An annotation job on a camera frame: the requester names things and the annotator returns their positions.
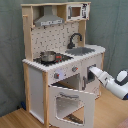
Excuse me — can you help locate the white oven door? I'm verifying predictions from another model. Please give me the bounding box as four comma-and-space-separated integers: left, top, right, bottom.
49, 86, 95, 128

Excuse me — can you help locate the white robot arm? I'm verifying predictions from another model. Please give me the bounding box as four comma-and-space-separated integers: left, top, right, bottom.
89, 66, 128, 100

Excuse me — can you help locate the wooden toy kitchen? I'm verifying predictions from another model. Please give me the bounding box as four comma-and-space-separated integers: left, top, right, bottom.
22, 2, 105, 128

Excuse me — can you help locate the black toy stovetop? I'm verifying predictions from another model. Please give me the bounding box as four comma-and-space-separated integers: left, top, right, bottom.
34, 53, 71, 66

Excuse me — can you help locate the right red stove knob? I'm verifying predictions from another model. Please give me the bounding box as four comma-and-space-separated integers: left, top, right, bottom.
72, 66, 78, 72

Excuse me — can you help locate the red stove knob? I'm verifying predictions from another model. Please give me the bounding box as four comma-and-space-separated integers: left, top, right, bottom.
54, 73, 60, 79
72, 66, 78, 72

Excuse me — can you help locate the left red stove knob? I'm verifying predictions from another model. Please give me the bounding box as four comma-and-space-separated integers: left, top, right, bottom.
54, 73, 60, 79

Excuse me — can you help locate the silver toy pot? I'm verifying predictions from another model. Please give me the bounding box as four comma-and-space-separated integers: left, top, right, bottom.
40, 51, 56, 62

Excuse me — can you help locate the grey toy sink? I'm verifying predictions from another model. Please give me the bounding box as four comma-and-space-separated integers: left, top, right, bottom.
66, 47, 94, 56

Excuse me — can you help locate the black toy faucet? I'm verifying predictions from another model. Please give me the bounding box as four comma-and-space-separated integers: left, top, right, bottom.
67, 32, 83, 50

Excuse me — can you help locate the grey range hood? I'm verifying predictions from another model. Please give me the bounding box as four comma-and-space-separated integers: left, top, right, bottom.
35, 5, 64, 27

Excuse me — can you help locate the toy microwave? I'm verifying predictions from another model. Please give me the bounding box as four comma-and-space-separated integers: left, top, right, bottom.
67, 3, 89, 21

